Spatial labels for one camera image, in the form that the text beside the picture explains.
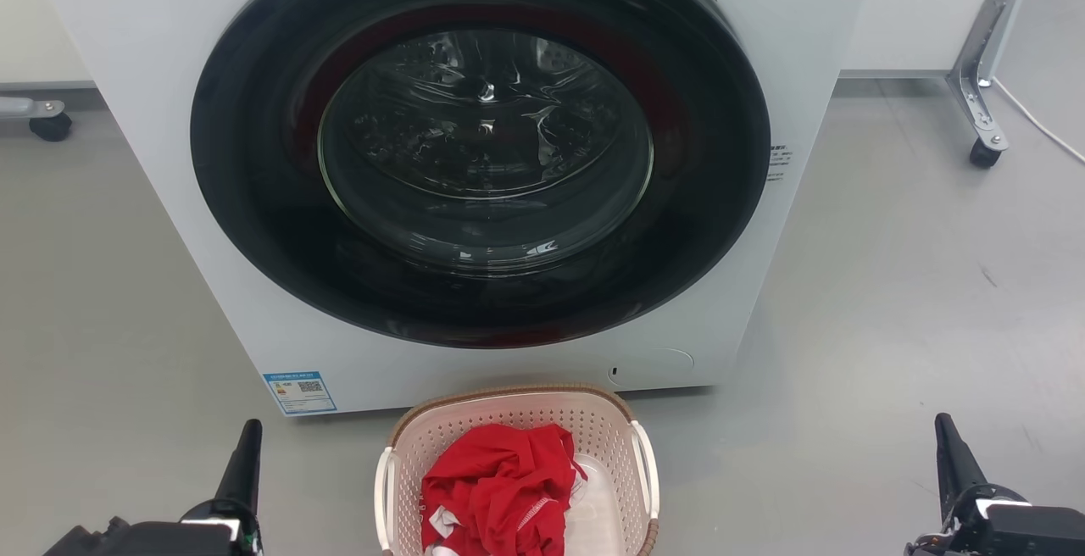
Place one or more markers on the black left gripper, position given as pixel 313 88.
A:
pixel 161 537

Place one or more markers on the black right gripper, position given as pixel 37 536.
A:
pixel 1017 530

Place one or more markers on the white woven plastic laundry basket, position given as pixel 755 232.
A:
pixel 509 408

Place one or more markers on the blue energy label sticker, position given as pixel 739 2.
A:
pixel 299 393

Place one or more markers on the round black washing machine door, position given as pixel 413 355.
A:
pixel 254 225

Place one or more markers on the red garment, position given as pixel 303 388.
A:
pixel 492 480

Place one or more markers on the black caster wheel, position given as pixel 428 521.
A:
pixel 51 127
pixel 985 154

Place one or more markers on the silver metal partition leg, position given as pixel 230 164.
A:
pixel 983 56
pixel 30 107

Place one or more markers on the white front-load washing machine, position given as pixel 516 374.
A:
pixel 127 73

